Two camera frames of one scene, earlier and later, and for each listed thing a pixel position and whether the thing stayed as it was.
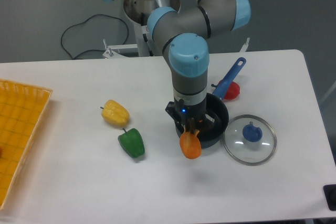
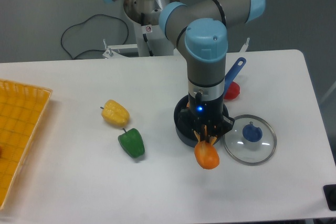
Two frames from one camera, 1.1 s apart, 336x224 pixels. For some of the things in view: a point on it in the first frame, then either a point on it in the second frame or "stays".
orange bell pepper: (190, 145) -> (206, 155)
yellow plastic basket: (22, 107) stays
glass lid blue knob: (250, 139) stays
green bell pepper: (132, 141) stays
